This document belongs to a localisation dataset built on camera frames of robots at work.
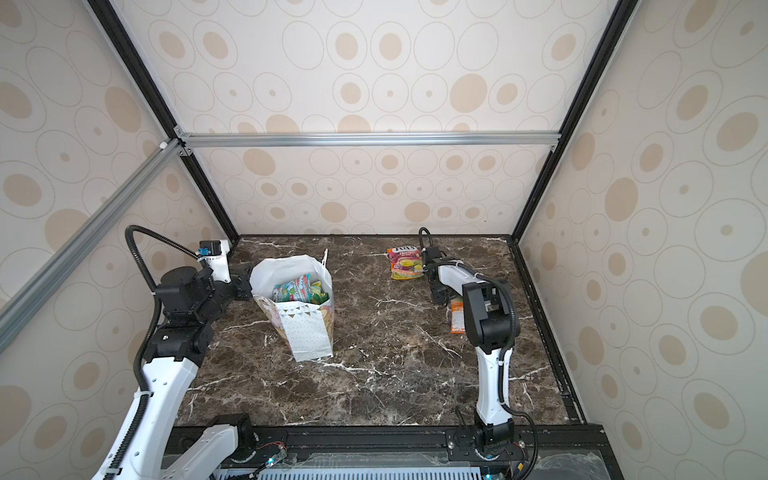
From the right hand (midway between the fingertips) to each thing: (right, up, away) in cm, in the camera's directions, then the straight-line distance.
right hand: (456, 292), depth 102 cm
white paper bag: (-44, -7, -24) cm, 51 cm away
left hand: (-54, +11, -32) cm, 64 cm away
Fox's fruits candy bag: (-17, +10, +6) cm, 21 cm away
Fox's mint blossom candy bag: (-47, +3, -23) cm, 52 cm away
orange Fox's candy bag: (-1, -7, -7) cm, 10 cm away
